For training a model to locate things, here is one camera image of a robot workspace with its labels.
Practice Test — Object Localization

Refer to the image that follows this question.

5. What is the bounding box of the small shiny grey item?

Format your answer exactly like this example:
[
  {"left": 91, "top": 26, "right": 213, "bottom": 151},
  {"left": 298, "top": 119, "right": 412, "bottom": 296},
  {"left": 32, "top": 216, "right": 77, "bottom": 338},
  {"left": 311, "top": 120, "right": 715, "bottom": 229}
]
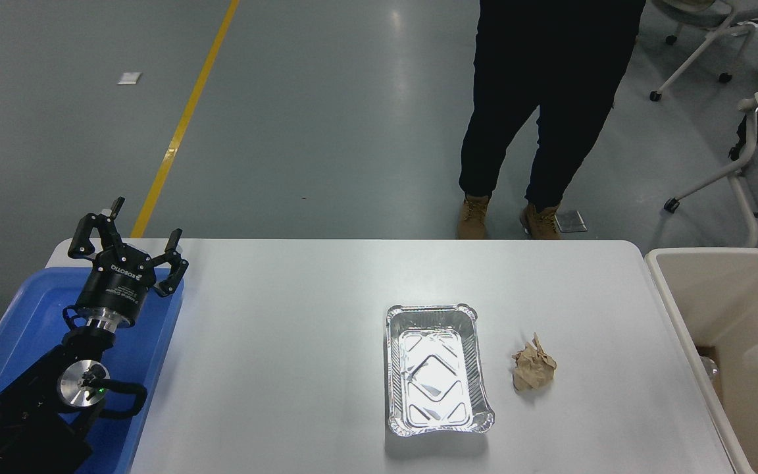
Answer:
[{"left": 699, "top": 355, "right": 722, "bottom": 389}]

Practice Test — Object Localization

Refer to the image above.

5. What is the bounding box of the crumpled tan paper ball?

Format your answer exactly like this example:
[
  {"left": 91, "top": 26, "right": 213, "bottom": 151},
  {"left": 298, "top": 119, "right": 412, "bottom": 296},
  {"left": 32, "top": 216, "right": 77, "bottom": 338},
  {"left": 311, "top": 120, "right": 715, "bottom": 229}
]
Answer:
[{"left": 511, "top": 332, "right": 558, "bottom": 394}]

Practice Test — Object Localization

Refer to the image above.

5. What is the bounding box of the white-legged grey office chair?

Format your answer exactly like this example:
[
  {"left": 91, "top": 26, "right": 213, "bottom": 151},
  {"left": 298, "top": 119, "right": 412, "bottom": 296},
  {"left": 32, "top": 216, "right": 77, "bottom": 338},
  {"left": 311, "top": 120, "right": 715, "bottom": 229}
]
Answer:
[{"left": 642, "top": 0, "right": 758, "bottom": 103}]

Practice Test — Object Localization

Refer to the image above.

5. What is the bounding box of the person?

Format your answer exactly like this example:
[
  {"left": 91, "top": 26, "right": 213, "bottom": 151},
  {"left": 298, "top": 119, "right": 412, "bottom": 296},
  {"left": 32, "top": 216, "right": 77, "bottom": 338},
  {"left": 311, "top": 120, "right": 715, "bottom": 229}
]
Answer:
[{"left": 456, "top": 0, "right": 647, "bottom": 241}]

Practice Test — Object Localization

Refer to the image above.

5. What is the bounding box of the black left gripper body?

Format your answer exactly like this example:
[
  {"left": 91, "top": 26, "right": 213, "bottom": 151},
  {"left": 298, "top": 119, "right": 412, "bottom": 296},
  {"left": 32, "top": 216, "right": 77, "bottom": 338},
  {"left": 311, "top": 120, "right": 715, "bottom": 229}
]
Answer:
[{"left": 76, "top": 242, "right": 159, "bottom": 327}]

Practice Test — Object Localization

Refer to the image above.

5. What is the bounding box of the silver foil tray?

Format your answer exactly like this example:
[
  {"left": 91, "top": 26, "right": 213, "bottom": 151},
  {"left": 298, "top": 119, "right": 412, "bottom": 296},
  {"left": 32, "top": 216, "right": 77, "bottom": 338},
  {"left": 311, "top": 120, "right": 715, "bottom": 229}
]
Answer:
[{"left": 384, "top": 303, "right": 495, "bottom": 438}]

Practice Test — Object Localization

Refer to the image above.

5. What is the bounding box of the large pale bin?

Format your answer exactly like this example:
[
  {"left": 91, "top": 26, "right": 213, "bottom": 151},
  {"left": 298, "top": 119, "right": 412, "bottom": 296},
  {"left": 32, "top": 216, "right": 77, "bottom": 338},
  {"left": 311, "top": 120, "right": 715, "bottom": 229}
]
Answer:
[{"left": 644, "top": 247, "right": 758, "bottom": 474}]

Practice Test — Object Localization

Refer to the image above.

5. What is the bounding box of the metal floor plate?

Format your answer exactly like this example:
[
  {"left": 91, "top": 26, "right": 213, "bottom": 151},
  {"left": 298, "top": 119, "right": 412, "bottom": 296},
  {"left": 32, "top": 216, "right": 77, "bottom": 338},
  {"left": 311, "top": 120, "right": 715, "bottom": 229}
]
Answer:
[{"left": 557, "top": 210, "right": 588, "bottom": 234}]

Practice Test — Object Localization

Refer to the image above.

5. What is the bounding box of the blue plastic tray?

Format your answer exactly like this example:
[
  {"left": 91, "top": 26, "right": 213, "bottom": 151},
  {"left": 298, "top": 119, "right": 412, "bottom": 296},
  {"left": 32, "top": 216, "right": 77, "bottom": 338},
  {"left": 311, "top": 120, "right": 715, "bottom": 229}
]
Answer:
[{"left": 0, "top": 267, "right": 186, "bottom": 474}]

